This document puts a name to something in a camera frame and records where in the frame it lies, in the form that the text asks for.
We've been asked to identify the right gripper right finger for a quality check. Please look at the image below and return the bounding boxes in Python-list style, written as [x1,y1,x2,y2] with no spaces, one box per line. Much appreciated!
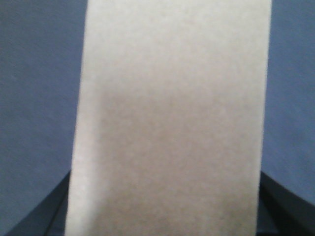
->
[256,172,315,236]

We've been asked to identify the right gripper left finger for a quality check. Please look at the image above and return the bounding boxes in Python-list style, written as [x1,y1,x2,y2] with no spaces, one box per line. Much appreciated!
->
[0,171,70,236]

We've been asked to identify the tall brown cardboard box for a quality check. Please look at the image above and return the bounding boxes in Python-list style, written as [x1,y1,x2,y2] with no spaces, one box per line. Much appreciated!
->
[65,0,271,236]

